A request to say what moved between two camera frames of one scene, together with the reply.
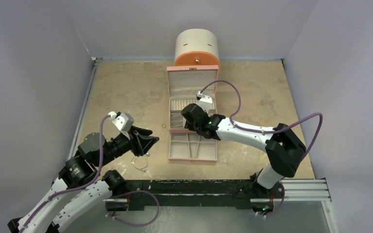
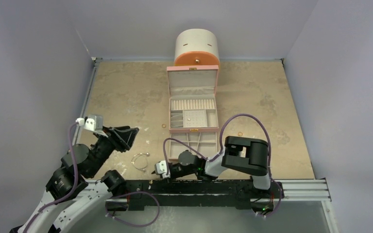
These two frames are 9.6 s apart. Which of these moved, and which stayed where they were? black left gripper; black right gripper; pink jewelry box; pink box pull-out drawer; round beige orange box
Moved: black right gripper; black left gripper
Stayed: pink jewelry box; round beige orange box; pink box pull-out drawer
